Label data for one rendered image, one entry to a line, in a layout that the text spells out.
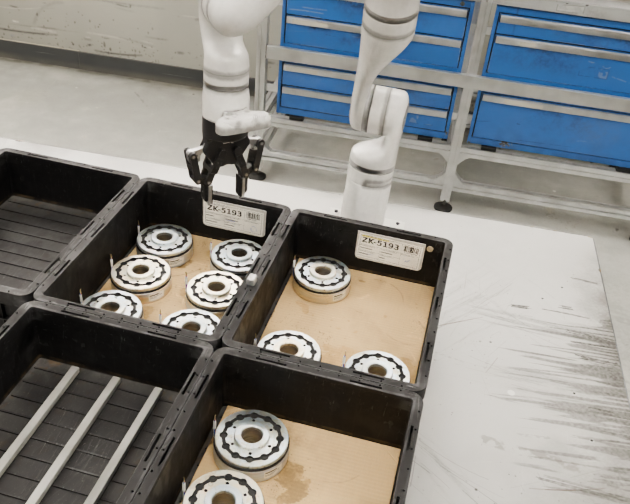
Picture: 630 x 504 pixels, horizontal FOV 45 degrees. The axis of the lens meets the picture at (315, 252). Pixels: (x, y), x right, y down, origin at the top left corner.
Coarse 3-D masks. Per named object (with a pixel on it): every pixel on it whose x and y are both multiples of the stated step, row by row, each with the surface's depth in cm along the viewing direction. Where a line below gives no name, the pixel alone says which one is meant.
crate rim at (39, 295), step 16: (128, 192) 139; (192, 192) 142; (224, 192) 142; (272, 208) 139; (288, 208) 139; (272, 240) 130; (64, 272) 118; (256, 272) 122; (48, 288) 114; (240, 288) 118; (64, 304) 112; (80, 304) 112; (128, 320) 110; (144, 320) 110; (224, 320) 112; (192, 336) 108; (208, 336) 108
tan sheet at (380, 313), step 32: (288, 288) 135; (352, 288) 137; (384, 288) 138; (416, 288) 139; (288, 320) 128; (320, 320) 129; (352, 320) 130; (384, 320) 130; (416, 320) 131; (352, 352) 123; (416, 352) 124
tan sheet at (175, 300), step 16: (208, 240) 146; (128, 256) 139; (192, 256) 141; (208, 256) 141; (176, 272) 137; (192, 272) 137; (176, 288) 133; (144, 304) 128; (160, 304) 129; (176, 304) 129
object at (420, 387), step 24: (312, 216) 138; (336, 216) 138; (432, 240) 134; (264, 264) 124; (240, 312) 113; (432, 312) 117; (432, 336) 113; (288, 360) 106; (312, 360) 106; (384, 384) 104; (408, 384) 104
